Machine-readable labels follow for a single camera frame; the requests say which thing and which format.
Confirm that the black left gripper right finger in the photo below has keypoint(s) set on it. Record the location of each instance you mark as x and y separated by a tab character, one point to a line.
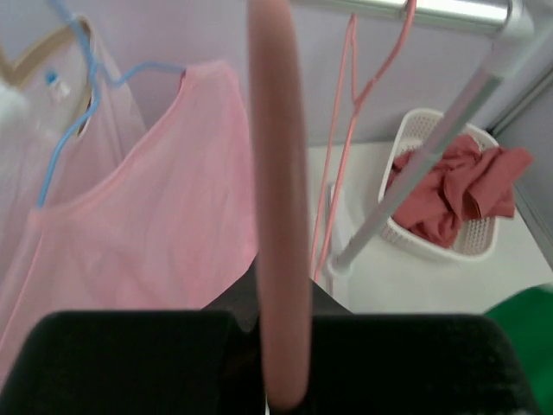
411	364

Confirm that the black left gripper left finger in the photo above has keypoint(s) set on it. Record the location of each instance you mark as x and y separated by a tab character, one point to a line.
143	362

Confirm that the light pink t-shirt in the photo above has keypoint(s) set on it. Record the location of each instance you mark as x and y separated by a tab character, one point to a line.
170	229

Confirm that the green t-shirt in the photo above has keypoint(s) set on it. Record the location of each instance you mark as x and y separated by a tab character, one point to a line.
527	320

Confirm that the dusty red t-shirt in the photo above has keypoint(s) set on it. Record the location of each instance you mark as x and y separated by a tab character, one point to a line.
466	184

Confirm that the pink wire hanger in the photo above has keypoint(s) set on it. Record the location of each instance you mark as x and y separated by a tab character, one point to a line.
279	143
358	99

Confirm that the wooden hanger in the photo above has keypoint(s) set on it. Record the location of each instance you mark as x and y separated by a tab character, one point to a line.
46	87

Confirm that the white t-shirt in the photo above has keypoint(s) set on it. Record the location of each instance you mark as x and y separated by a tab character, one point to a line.
88	157

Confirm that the white perforated plastic basket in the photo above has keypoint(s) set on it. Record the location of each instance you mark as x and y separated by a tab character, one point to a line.
476	239

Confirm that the silver clothes rack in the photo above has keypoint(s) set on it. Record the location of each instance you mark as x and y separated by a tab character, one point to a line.
518	29

